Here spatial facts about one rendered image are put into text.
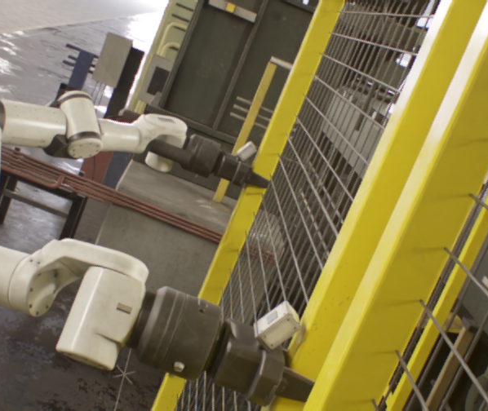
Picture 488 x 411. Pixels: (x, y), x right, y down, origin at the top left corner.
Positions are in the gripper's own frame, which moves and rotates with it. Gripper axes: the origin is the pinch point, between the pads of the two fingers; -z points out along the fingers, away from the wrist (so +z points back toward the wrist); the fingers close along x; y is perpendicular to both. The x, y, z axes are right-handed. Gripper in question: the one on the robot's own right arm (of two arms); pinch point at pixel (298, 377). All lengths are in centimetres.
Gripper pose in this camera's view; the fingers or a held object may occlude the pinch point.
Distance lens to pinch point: 97.9
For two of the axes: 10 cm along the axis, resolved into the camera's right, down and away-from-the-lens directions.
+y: -3.7, 9.1, 2.0
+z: -9.3, -3.6, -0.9
